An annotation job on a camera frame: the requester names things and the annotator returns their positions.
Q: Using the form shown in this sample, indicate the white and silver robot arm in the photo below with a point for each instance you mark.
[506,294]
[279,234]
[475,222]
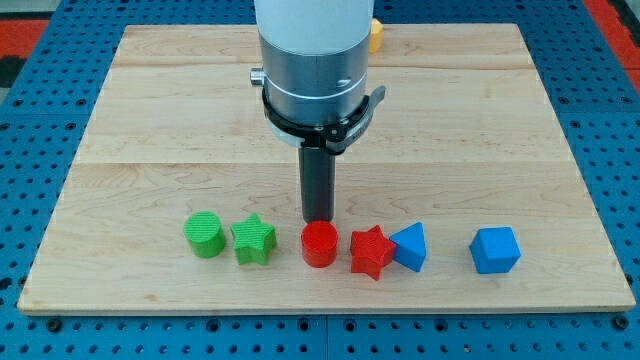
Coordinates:
[314,70]

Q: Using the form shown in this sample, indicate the red star block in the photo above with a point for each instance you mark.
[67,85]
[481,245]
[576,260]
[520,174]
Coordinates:
[371,251]

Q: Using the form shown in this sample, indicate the green star block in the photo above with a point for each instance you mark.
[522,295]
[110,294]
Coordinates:
[253,240]

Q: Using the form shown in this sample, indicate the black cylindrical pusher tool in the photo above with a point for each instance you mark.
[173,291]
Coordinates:
[317,177]

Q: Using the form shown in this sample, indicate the red cylinder block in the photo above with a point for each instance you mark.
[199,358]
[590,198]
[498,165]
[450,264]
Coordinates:
[319,243]

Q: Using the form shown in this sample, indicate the blue triangular prism block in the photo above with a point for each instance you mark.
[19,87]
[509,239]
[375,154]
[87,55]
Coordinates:
[411,249]

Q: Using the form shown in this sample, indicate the green cylinder block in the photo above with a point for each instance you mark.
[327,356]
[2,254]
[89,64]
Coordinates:
[203,231]

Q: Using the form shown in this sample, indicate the light wooden board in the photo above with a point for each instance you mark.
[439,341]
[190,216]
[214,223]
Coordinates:
[466,138]

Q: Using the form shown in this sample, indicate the yellow block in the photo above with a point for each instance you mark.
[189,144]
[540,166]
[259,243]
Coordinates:
[376,36]

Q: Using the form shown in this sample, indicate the blue cube block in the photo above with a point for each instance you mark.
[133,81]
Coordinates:
[494,250]

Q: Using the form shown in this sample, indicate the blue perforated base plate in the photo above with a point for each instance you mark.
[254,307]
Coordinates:
[48,106]

